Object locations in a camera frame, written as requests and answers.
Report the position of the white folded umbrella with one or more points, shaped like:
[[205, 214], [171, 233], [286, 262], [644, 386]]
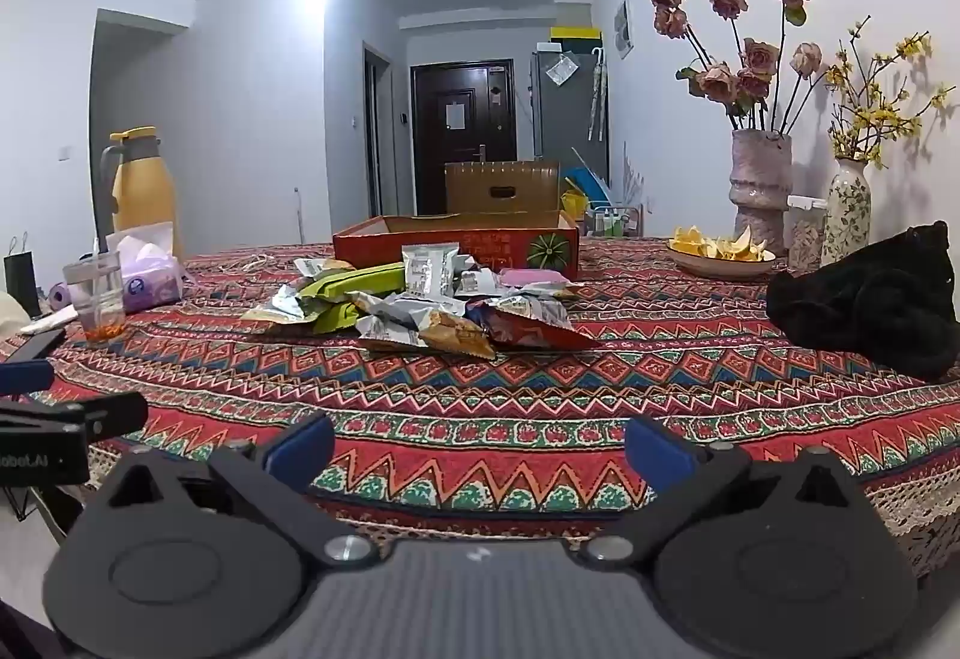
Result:
[[598, 97]]

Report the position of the dark entrance door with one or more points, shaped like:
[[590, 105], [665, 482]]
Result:
[[435, 164]]

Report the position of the glass jar with white lid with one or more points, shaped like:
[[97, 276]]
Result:
[[804, 243]]

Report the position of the yellow and black box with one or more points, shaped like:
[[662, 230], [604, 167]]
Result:
[[577, 33]]

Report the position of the dark interior door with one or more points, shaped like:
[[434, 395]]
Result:
[[379, 134]]

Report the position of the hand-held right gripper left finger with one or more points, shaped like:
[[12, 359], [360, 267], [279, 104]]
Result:
[[300, 453]]

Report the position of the dried pink roses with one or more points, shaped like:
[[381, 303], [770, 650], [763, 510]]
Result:
[[754, 59]]

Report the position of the storage rack with bottles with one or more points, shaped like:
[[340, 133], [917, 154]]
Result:
[[611, 220]]

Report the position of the black paper bag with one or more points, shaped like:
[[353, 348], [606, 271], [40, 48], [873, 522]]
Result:
[[21, 277]]

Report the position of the patterned red tablecloth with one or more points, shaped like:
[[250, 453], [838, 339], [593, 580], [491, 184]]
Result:
[[480, 404]]

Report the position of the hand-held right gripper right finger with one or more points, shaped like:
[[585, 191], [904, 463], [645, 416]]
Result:
[[656, 453]]

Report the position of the red cardboard box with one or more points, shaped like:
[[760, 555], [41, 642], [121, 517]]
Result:
[[495, 250]]

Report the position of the brown cardboard box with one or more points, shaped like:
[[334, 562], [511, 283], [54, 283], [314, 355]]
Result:
[[502, 187]]

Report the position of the pink snack packet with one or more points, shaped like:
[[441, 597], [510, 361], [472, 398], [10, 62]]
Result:
[[525, 277]]

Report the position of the yellow flower branches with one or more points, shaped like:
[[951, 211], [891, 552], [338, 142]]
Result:
[[874, 119]]

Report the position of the blue folded board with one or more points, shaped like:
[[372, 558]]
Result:
[[592, 183]]

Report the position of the green snack packet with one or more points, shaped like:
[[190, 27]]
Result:
[[352, 280], [334, 318]]

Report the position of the clear plastic cup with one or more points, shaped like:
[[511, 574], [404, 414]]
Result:
[[94, 299]]

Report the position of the yellow thermos jug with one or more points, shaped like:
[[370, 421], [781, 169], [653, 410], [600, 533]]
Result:
[[142, 194]]

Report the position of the white paper notice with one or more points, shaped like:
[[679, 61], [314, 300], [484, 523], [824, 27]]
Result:
[[457, 115]]

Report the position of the grey refrigerator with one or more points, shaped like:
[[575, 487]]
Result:
[[570, 119]]

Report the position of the clear plastic bag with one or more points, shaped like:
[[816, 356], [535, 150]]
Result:
[[561, 69]]

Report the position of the pink ceramic vase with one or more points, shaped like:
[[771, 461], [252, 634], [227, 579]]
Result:
[[761, 194]]

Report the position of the black cloth bag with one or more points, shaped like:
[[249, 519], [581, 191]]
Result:
[[862, 307]]

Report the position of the purple tissue pack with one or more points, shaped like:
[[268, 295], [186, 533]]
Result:
[[150, 288]]

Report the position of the purple bag roll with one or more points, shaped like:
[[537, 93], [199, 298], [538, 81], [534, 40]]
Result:
[[58, 295]]

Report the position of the white bowl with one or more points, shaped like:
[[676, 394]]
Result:
[[712, 268]]

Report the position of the wall picture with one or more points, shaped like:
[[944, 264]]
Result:
[[623, 29]]

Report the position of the pile of silver snack packets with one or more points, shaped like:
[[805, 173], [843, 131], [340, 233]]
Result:
[[420, 322]]

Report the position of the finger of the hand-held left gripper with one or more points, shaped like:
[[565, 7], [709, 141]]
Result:
[[105, 415], [26, 378]]

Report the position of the red snack bag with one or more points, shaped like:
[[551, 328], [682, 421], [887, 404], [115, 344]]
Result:
[[525, 333]]

